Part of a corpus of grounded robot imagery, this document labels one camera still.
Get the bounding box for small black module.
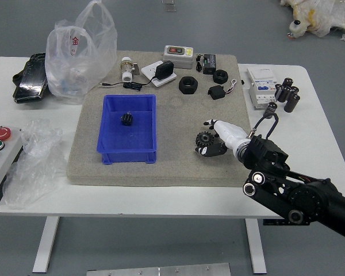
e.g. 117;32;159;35
207;85;226;101

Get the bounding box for crumpled clear plastic bag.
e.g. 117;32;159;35
2;118;68;210

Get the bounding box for black plastic packaging tray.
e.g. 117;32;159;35
12;52;49;104

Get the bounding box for white plastic bag red print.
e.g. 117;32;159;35
44;0;118;105

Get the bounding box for big black gear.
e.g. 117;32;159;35
194;131;219;150

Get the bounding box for big black hex nut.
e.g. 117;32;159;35
178;75;199;95

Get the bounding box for grey-brown foam mat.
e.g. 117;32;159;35
66;51;261;187

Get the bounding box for large black capacitor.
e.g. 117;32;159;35
284;94;301;113

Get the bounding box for brass valve white fittings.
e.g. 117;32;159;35
120;57;140;82

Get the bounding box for silver metal plate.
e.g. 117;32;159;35
86;262;232;276

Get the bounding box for white table leg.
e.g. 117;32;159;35
245;218;267;274
32;217;60;273

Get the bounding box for white wall socket plate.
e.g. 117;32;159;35
140;60;178;87

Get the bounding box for black power adapter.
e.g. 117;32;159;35
156;60;175;81

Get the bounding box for small black gear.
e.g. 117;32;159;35
120;112;134;127

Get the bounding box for black table control panel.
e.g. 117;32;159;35
262;219;311;227

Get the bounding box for grey push-button switch box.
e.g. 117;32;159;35
163;45;194;70

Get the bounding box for small black hex nut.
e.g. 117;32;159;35
212;68;229;85

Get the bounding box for black adapter cable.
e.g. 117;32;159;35
98;75;159;91

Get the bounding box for white red module wires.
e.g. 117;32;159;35
224;78;239;95

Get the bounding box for white circuit breaker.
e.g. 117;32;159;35
246;67;279;110

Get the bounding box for plush toy in plastic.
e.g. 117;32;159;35
278;0;345;45

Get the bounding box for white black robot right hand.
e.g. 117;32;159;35
194;118;250;158

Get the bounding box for blue plastic box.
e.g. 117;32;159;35
96;94;158;165

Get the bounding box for grey control box with buttons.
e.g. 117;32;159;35
0;125;24;206

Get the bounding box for black power supply box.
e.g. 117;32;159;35
202;53;219;75

